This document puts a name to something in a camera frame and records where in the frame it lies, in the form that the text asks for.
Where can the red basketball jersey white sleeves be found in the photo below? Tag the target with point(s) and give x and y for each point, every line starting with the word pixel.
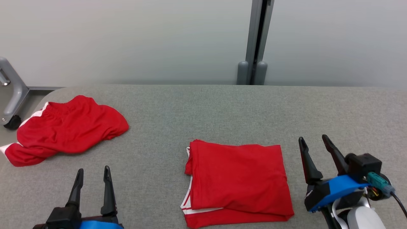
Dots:
pixel 238 178

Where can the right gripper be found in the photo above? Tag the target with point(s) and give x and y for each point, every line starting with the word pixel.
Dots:
pixel 314 190

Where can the blue left camera mount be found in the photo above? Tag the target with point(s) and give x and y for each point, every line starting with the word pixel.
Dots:
pixel 101 225

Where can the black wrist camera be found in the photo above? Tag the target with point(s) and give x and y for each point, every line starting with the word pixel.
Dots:
pixel 63 218
pixel 365 165

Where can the red shorts white side stripe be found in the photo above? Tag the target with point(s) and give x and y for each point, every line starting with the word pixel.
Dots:
pixel 70 127

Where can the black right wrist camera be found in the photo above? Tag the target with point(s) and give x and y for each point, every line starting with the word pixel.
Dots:
pixel 365 165

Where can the blue right camera mount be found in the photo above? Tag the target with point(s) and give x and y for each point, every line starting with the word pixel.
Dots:
pixel 340 187

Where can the grey cylindrical post foot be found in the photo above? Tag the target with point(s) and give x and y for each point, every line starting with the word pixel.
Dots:
pixel 261 74
pixel 242 74

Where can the grey metal cart frame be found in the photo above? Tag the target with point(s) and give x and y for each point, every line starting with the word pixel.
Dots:
pixel 16 92

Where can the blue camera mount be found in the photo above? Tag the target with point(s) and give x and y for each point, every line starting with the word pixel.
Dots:
pixel 101 225
pixel 340 187

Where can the grey partition post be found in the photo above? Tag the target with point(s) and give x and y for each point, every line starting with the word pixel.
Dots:
pixel 254 31

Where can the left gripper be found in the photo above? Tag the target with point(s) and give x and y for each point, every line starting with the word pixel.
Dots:
pixel 101 218

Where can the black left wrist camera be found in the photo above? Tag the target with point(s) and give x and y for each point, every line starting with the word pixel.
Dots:
pixel 63 218

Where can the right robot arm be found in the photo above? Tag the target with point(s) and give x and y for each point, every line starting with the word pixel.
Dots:
pixel 362 219

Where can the black caster wheel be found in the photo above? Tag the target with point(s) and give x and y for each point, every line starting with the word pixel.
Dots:
pixel 12 122

